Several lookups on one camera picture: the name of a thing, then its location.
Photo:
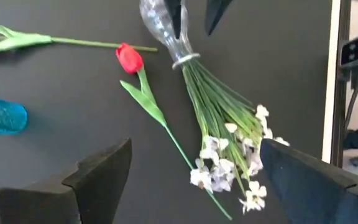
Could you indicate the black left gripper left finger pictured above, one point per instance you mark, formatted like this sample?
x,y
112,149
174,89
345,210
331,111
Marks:
x,y
57,202

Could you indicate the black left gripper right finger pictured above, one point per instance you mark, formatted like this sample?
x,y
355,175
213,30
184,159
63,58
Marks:
x,y
322,199

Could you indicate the clear glass vase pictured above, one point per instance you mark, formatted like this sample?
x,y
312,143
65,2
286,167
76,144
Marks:
x,y
160,25

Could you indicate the blue textured glass vase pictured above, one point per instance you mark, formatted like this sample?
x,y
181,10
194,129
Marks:
x,y
2,116

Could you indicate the red artificial tulip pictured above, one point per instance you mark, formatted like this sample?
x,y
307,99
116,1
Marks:
x,y
20,40
129,58

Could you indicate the white artificial flower bunch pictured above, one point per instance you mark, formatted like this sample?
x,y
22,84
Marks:
x,y
225,102
222,175

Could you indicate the black table mat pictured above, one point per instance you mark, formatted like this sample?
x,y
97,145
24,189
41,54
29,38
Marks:
x,y
73,93

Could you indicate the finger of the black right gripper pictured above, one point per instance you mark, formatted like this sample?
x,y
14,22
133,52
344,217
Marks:
x,y
215,14
174,17

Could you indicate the black aluminium table frame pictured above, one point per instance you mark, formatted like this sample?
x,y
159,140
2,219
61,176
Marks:
x,y
337,124

